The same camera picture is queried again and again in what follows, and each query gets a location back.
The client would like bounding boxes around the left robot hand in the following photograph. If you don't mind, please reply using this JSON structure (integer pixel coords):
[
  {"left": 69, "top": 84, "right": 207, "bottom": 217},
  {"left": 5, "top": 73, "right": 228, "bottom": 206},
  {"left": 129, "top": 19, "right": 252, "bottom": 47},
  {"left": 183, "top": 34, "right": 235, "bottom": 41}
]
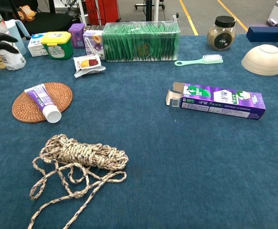
[{"left": 0, "top": 30, "right": 19, "bottom": 54}]

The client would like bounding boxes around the purple white toothpaste tube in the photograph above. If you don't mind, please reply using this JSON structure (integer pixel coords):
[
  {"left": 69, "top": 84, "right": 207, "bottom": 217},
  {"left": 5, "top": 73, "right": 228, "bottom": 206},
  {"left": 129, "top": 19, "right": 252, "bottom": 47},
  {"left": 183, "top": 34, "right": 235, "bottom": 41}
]
[{"left": 24, "top": 83, "right": 63, "bottom": 124}]

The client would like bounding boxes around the purple toothpaste box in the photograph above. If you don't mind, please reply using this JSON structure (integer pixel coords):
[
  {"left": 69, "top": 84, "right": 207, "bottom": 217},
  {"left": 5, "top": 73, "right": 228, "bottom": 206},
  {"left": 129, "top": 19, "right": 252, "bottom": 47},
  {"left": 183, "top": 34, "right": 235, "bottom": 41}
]
[{"left": 165, "top": 82, "right": 267, "bottom": 121}]

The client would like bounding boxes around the small purple box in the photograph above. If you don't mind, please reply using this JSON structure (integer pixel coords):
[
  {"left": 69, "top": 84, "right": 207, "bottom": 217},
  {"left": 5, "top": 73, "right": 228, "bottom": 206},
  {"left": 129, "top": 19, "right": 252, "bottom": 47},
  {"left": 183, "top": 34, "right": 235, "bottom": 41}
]
[{"left": 68, "top": 23, "right": 86, "bottom": 49}]

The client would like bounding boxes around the black remote-like box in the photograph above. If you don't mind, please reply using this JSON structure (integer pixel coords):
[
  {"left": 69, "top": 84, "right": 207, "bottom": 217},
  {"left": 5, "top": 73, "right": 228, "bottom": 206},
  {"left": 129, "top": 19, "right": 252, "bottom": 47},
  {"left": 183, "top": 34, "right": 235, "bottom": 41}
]
[{"left": 85, "top": 24, "right": 106, "bottom": 31}]

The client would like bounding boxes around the clear box of green sachets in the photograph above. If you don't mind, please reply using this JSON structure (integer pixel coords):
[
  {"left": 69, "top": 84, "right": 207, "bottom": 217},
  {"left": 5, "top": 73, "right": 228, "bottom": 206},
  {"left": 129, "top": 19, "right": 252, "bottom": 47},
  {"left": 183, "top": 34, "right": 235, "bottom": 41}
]
[{"left": 102, "top": 21, "right": 181, "bottom": 63}]

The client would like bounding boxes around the navy blue long box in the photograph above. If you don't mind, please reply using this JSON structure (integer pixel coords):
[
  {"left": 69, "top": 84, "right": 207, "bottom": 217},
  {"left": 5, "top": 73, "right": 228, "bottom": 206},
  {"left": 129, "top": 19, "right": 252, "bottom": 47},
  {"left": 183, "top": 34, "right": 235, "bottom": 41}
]
[{"left": 246, "top": 26, "right": 278, "bottom": 43}]

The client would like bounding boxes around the light blue plastic pitcher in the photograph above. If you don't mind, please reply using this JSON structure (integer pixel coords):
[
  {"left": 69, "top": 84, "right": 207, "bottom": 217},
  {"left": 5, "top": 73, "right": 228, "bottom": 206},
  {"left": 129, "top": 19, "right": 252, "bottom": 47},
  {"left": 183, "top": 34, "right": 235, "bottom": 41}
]
[{"left": 4, "top": 19, "right": 32, "bottom": 56}]

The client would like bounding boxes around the white blue milk carton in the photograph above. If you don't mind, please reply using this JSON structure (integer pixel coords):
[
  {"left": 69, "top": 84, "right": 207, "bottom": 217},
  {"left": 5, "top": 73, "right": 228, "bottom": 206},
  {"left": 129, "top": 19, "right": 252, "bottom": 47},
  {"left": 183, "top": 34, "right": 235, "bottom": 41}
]
[{"left": 27, "top": 32, "right": 49, "bottom": 58}]

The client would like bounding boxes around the brown monkey plush toy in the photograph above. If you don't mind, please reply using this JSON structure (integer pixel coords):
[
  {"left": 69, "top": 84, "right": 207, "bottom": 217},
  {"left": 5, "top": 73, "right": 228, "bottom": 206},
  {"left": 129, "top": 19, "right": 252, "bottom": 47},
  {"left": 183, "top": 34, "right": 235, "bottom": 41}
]
[{"left": 17, "top": 5, "right": 37, "bottom": 23}]

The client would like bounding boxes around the green container yellow lid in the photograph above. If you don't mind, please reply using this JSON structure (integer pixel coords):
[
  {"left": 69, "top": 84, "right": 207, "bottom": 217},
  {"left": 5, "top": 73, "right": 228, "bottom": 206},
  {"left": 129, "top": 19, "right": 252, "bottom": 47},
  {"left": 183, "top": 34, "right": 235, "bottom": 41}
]
[{"left": 41, "top": 31, "right": 74, "bottom": 60}]

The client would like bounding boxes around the round woven rattan coaster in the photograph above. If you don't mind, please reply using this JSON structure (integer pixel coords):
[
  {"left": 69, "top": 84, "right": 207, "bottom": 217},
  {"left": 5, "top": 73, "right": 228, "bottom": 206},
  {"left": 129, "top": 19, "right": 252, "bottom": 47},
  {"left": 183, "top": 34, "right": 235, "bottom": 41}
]
[{"left": 11, "top": 82, "right": 74, "bottom": 124}]

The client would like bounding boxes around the white snack packet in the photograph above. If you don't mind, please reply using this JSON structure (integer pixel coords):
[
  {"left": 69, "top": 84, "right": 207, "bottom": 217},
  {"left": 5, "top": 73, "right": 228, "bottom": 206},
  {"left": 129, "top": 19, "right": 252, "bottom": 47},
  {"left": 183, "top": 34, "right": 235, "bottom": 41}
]
[{"left": 73, "top": 54, "right": 106, "bottom": 79}]

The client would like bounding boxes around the purple white drink carton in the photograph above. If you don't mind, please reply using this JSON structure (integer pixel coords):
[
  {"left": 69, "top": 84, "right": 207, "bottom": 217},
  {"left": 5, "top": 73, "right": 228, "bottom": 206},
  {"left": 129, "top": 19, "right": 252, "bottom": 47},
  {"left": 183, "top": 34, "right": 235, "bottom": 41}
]
[{"left": 82, "top": 30, "right": 106, "bottom": 60}]

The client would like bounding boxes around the red cabinet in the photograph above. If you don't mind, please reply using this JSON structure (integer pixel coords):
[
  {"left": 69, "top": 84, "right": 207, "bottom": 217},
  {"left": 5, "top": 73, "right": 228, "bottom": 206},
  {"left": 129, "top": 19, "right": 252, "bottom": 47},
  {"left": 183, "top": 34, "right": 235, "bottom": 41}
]
[{"left": 84, "top": 0, "right": 121, "bottom": 26}]

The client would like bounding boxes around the blue table cloth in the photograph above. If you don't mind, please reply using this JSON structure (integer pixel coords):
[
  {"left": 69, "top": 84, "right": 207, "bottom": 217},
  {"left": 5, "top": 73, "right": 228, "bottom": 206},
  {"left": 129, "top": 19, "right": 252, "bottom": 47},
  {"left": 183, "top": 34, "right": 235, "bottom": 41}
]
[{"left": 0, "top": 33, "right": 278, "bottom": 229}]

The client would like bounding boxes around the mint green brush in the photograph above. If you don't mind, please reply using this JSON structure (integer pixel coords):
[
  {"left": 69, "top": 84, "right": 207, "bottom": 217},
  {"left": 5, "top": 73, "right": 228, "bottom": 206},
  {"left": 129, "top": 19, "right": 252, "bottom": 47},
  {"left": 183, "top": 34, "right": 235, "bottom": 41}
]
[{"left": 174, "top": 54, "right": 224, "bottom": 67}]

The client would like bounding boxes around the glass jar black lid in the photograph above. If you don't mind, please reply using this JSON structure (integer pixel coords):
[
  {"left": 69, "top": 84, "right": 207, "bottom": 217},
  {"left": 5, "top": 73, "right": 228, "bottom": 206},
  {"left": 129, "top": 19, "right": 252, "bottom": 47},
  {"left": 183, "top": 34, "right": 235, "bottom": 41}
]
[{"left": 207, "top": 15, "right": 237, "bottom": 52}]

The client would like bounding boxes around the beige upturned bowl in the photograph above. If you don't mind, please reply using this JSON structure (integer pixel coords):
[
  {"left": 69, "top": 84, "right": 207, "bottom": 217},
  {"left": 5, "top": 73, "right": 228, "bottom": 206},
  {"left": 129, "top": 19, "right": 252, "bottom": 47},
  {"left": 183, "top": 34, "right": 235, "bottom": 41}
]
[{"left": 241, "top": 44, "right": 278, "bottom": 76}]

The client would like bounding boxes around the white frame leg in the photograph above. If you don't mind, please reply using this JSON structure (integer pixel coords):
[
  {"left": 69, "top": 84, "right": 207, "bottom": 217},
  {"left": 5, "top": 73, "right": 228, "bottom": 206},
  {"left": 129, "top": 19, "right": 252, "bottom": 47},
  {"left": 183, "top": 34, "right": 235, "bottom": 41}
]
[{"left": 77, "top": 0, "right": 90, "bottom": 25}]

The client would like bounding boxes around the braided beige rope bundle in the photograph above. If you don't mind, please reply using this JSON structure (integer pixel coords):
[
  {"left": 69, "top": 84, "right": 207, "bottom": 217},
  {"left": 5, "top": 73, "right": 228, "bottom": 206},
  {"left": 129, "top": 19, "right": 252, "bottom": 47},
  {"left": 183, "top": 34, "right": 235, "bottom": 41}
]
[{"left": 28, "top": 134, "right": 129, "bottom": 229}]

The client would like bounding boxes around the white post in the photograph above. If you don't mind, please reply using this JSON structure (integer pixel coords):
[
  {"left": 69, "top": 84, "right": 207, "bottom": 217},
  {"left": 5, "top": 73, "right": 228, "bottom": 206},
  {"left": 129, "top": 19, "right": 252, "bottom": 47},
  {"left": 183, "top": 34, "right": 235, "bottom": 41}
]
[{"left": 134, "top": 0, "right": 169, "bottom": 23}]

